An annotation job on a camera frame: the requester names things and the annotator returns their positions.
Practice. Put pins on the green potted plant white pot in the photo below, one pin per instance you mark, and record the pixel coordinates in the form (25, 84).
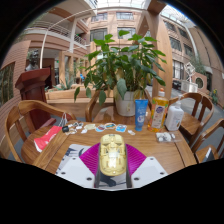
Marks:
(126, 66)

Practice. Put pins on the white pump bottle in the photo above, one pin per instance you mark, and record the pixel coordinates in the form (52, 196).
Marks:
(174, 116)

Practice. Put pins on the yellow flowering plant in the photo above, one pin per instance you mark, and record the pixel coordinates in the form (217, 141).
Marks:
(214, 96)

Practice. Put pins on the cream sticker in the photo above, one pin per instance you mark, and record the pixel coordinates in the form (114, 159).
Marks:
(89, 126)

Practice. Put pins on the clear plastic packet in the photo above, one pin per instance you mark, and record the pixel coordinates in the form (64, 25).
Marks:
(165, 136)

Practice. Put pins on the blue sticker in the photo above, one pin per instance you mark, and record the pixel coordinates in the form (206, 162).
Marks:
(121, 128)

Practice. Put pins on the dark red wooden podium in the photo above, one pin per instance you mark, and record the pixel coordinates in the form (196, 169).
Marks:
(35, 86)

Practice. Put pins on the red paper bag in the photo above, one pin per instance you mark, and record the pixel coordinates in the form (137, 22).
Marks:
(46, 138)

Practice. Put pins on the black notebook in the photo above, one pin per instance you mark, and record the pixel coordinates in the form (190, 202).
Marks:
(209, 155)

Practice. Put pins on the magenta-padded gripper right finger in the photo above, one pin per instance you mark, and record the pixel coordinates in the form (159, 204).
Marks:
(136, 160)

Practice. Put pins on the spiky green plant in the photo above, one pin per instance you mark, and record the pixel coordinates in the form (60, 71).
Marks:
(65, 86)

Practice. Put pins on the black key fob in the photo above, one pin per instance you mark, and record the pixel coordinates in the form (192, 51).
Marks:
(65, 129)

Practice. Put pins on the yellow computer mouse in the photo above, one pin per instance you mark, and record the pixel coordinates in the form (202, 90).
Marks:
(112, 155)

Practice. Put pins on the dark bust statue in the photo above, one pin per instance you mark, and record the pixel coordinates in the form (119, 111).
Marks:
(32, 60)

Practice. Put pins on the wooden planter box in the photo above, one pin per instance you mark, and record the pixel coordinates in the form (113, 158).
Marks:
(66, 96)

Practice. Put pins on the blue squeeze tube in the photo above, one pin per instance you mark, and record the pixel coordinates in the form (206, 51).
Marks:
(141, 115)

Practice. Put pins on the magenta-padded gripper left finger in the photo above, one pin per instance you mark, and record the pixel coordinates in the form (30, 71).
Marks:
(88, 160)

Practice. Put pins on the yellow dish soap bottle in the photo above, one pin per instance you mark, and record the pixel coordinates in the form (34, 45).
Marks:
(157, 115)

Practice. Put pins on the white outdoor sculpture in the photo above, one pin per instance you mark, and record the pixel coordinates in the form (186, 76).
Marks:
(190, 80)

